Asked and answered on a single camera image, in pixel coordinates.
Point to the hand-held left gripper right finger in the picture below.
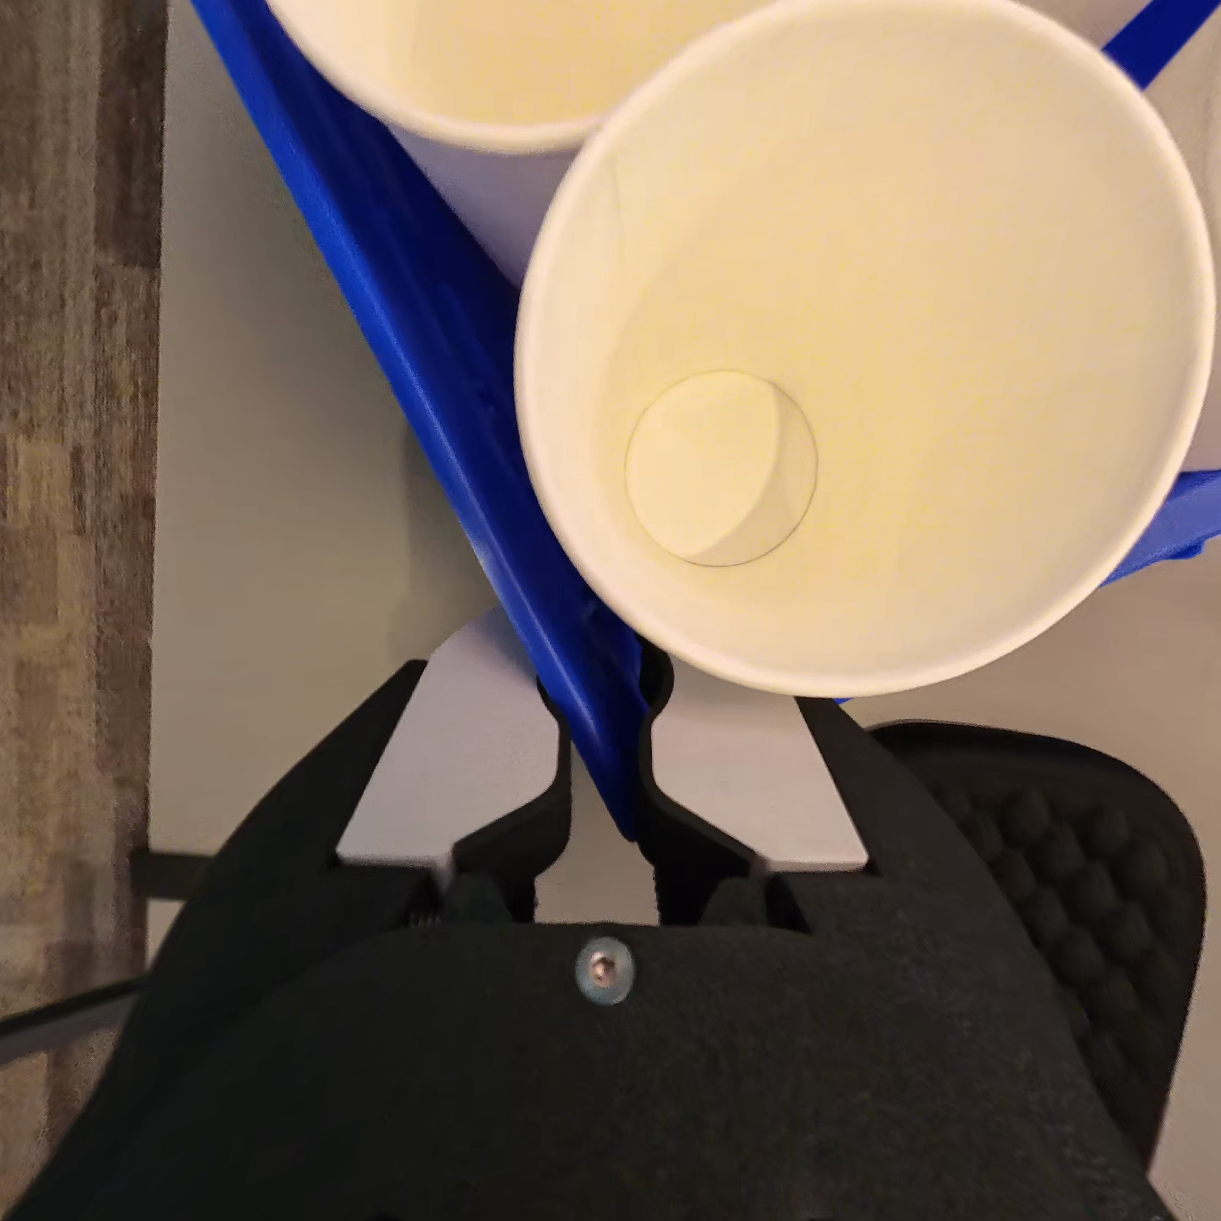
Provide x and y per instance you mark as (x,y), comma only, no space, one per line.
(764,783)

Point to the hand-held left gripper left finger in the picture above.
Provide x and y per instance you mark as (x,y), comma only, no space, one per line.
(458,764)

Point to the blue plastic bin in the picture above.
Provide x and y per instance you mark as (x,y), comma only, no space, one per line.
(421,344)

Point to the black wrist rest pad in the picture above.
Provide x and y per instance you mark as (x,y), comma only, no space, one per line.
(1088,898)

